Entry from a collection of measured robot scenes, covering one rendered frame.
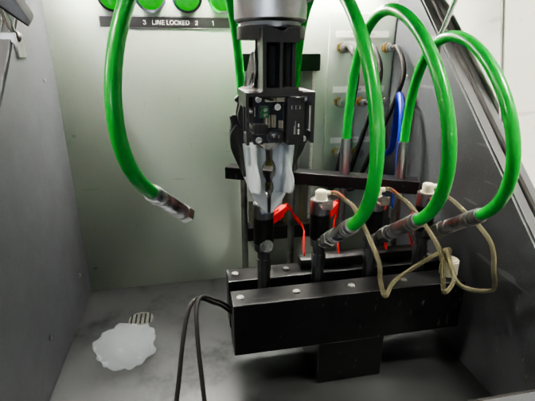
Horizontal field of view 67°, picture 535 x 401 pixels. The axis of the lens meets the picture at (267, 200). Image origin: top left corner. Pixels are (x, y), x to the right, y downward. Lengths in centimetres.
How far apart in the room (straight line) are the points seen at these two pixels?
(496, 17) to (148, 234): 70
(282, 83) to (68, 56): 47
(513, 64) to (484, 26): 7
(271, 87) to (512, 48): 40
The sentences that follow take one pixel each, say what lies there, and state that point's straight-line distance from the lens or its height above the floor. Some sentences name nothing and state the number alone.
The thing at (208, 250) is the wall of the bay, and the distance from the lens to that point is 87.
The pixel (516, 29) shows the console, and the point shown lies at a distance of 72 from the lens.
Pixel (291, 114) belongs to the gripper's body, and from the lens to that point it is 42.
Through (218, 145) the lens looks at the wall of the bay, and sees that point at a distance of 80.
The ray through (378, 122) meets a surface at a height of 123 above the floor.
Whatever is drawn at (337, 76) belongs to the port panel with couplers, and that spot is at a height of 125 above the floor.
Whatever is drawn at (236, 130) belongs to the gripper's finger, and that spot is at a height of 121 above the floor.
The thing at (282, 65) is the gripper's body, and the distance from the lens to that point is 41.
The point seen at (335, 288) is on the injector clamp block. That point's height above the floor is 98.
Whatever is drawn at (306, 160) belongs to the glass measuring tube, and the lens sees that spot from 80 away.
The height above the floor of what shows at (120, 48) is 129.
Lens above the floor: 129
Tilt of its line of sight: 20 degrees down
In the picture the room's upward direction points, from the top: straight up
